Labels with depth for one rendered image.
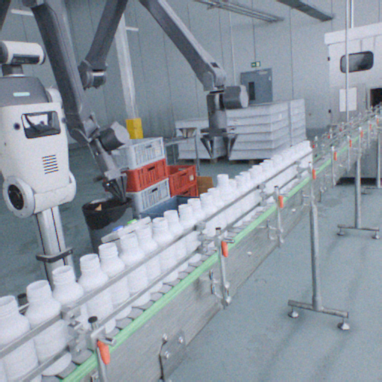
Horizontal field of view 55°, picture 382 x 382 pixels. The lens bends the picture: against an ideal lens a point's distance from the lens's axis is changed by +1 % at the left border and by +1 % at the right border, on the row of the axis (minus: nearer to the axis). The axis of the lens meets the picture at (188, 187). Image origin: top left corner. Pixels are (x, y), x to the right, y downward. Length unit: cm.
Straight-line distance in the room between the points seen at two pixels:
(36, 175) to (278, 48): 1070
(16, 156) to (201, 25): 1177
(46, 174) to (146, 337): 74
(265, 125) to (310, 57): 423
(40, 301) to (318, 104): 1092
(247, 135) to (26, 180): 666
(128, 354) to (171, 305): 16
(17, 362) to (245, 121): 726
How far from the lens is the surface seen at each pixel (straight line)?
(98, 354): 71
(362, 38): 559
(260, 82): 1182
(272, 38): 1180
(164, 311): 93
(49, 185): 140
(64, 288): 75
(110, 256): 81
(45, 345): 74
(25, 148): 135
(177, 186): 420
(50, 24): 100
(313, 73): 1138
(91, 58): 146
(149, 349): 92
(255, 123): 766
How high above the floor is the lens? 145
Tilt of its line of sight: 13 degrees down
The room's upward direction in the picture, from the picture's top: 7 degrees counter-clockwise
